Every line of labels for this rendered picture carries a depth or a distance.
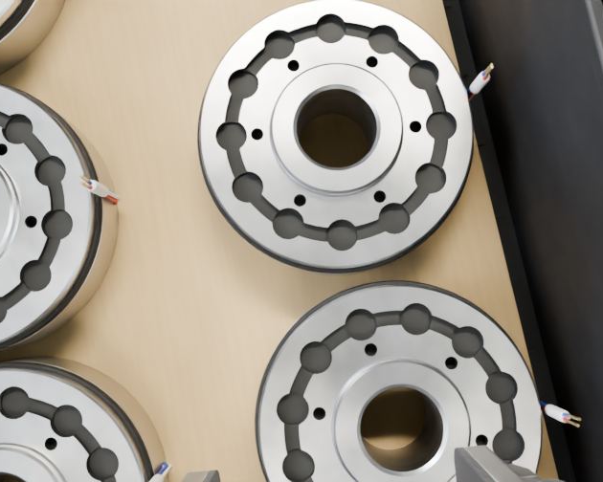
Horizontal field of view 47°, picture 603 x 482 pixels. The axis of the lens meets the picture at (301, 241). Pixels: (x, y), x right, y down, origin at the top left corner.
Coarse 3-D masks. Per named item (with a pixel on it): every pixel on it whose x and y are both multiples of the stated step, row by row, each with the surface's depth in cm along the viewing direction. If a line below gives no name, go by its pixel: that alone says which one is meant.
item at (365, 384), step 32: (352, 384) 24; (384, 384) 24; (416, 384) 24; (448, 384) 24; (352, 416) 24; (448, 416) 24; (352, 448) 24; (448, 448) 24; (384, 480) 24; (416, 480) 24; (448, 480) 24
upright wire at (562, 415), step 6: (540, 402) 26; (546, 408) 25; (552, 408) 24; (558, 408) 24; (552, 414) 24; (558, 414) 23; (564, 414) 23; (558, 420) 24; (564, 420) 23; (576, 426) 22
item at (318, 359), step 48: (384, 288) 25; (336, 336) 25; (384, 336) 25; (432, 336) 25; (480, 336) 25; (288, 384) 24; (336, 384) 24; (480, 384) 24; (528, 384) 24; (288, 432) 25; (480, 432) 24; (528, 432) 24; (288, 480) 24; (336, 480) 24
